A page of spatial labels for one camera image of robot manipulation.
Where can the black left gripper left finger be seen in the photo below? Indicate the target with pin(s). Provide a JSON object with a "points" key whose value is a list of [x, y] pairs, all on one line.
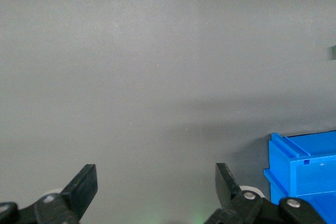
{"points": [[81, 190]]}

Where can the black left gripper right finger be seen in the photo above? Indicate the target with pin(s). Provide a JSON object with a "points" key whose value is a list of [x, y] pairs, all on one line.
{"points": [[225, 187]]}

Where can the small green cube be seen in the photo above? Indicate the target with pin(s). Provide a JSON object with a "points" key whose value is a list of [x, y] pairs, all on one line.
{"points": [[333, 53]]}

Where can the blue plastic storage bin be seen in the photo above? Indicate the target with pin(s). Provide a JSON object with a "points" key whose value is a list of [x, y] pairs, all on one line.
{"points": [[309, 171]]}

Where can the dark grey table mat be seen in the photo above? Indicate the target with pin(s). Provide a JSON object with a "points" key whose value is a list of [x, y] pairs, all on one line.
{"points": [[157, 64]]}

